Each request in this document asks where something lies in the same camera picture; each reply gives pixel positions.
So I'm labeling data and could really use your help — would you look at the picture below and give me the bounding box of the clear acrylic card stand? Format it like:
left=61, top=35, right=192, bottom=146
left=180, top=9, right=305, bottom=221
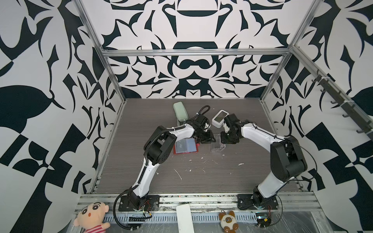
left=210, top=134, right=226, bottom=153

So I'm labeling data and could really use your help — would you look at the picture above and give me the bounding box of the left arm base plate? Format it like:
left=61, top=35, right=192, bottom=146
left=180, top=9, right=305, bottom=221
left=118, top=195, right=160, bottom=212

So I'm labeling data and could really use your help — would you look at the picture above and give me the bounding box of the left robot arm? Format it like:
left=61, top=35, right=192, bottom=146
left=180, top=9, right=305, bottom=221
left=127, top=114, right=215, bottom=209

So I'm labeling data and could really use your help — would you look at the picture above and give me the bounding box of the white cable duct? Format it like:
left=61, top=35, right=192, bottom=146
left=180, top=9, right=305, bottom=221
left=117, top=212, right=257, bottom=224

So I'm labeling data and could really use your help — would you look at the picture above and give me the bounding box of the brown white plush toy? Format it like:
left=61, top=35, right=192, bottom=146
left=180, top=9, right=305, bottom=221
left=219, top=210, right=239, bottom=233

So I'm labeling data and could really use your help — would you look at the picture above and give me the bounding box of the red leather card holder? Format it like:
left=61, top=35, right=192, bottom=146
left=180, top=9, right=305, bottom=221
left=173, top=138, right=198, bottom=154

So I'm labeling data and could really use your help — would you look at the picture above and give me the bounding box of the white rectangular box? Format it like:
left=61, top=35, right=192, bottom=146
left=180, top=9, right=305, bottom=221
left=176, top=204, right=194, bottom=233

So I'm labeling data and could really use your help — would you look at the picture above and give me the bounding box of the cartoon boy plush doll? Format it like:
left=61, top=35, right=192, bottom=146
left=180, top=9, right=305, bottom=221
left=73, top=202, right=111, bottom=233

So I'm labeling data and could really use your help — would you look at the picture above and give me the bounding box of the left black corrugated cable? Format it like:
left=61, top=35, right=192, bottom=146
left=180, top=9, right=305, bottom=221
left=113, top=188, right=140, bottom=231

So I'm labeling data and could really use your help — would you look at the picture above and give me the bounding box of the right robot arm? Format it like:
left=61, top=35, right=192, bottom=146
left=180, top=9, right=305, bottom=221
left=220, top=114, right=308, bottom=206

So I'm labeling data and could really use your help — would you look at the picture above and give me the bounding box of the small green circuit board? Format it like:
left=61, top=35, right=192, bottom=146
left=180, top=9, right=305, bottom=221
left=255, top=213, right=272, bottom=229

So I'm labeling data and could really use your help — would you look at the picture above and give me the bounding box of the green glasses case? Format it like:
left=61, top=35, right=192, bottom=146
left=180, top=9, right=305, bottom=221
left=173, top=102, right=189, bottom=122

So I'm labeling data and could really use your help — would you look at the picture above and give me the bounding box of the white digital clock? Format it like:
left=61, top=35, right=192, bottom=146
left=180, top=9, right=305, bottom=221
left=211, top=110, right=229, bottom=129

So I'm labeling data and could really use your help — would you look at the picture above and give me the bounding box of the grey hook rack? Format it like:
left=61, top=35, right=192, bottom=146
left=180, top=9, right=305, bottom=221
left=311, top=70, right=373, bottom=140

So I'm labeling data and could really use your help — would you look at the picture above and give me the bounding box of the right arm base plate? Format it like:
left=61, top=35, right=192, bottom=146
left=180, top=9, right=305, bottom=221
left=237, top=193, right=278, bottom=210

